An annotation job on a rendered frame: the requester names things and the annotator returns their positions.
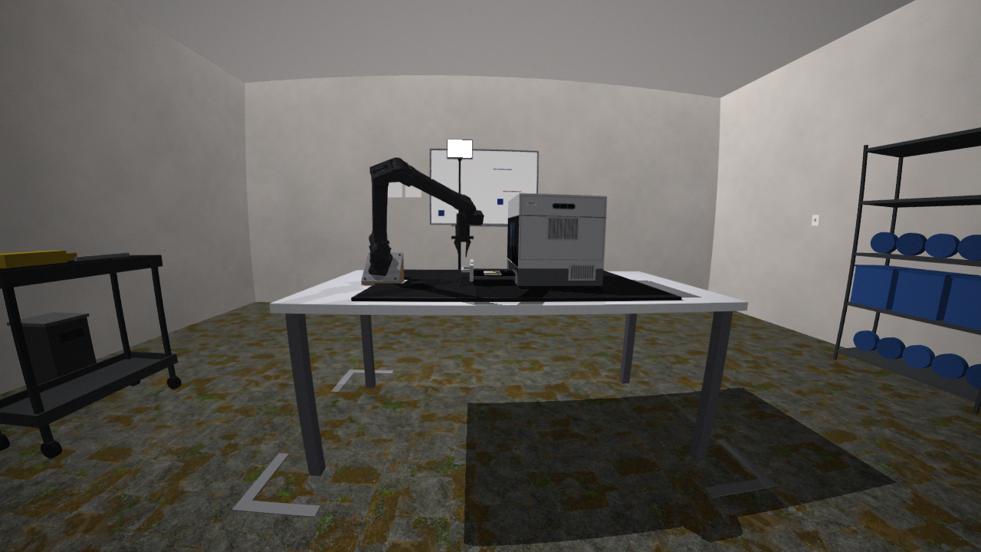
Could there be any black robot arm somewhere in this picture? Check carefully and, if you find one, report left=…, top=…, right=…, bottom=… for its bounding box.
left=369, top=157, right=484, bottom=276

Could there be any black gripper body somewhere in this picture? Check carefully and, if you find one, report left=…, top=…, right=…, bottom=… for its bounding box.
left=451, top=225, right=474, bottom=242

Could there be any white gel imager box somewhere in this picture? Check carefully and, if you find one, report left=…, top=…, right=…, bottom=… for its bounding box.
left=461, top=193, right=607, bottom=288

